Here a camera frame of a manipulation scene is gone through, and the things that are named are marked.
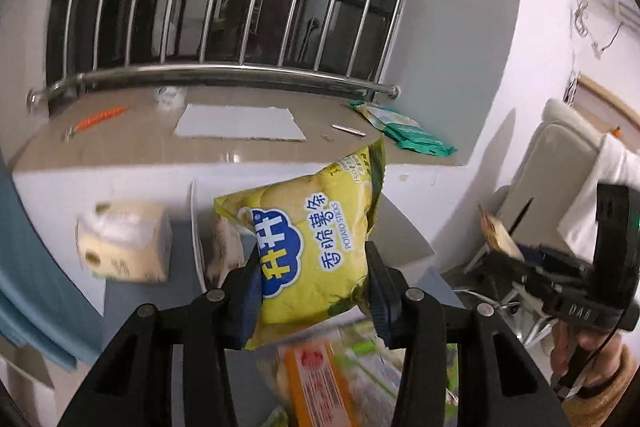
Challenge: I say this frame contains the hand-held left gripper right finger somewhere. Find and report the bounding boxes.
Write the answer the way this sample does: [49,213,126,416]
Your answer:
[365,241,573,427]

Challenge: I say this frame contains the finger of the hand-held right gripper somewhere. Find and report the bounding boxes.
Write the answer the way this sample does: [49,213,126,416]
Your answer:
[462,243,583,304]

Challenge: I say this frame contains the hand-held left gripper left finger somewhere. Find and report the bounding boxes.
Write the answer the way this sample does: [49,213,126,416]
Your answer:
[57,264,266,427]

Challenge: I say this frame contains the small brown snack piece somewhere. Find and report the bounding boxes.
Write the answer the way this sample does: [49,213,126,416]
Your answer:
[478,205,526,263]

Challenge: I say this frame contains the yellow potato stick bag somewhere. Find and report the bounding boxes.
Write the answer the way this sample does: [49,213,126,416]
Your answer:
[214,138,387,350]

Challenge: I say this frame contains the person's right forearm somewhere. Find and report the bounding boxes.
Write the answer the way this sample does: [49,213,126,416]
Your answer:
[560,342,640,427]

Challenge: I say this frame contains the person's right hand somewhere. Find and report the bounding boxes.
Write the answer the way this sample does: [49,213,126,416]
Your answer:
[550,325,626,389]

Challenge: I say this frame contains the green snack packet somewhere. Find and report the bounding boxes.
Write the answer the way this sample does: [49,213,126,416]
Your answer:
[339,322,460,410]

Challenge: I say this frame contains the pale snack packet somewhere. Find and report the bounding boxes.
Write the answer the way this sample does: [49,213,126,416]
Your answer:
[207,214,247,290]

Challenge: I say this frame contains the white cloth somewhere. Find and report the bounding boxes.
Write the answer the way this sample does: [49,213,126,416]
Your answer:
[557,134,640,260]

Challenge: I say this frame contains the orange snack packet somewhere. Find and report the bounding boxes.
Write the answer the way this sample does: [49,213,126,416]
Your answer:
[282,342,362,427]

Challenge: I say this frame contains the beige chair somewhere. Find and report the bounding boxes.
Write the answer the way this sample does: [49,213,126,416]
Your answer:
[452,99,640,349]

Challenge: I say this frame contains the blue-grey table mat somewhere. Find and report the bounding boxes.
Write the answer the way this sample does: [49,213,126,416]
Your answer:
[102,232,471,427]

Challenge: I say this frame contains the beige tissue roll pack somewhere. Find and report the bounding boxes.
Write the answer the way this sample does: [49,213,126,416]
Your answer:
[75,199,173,284]

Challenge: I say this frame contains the white paper sheet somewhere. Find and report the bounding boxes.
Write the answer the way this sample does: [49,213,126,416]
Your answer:
[174,103,307,142]

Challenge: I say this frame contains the pale green wipes packet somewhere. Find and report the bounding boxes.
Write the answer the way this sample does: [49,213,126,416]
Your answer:
[350,101,422,131]

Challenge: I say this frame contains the blue curtain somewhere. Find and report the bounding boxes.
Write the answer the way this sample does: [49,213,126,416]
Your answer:
[0,152,106,370]

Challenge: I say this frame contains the small white container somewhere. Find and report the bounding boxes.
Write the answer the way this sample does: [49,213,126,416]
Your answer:
[155,87,188,110]

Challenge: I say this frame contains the orange pen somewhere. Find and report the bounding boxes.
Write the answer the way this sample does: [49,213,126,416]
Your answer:
[67,106,128,142]

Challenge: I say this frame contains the wooden frame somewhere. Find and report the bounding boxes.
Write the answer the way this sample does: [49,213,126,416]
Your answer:
[565,72,640,132]

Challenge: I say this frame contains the steel window guard rail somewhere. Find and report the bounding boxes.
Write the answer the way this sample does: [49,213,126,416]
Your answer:
[27,0,443,114]

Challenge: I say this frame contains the wall cables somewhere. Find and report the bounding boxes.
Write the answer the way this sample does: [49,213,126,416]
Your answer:
[566,0,626,58]

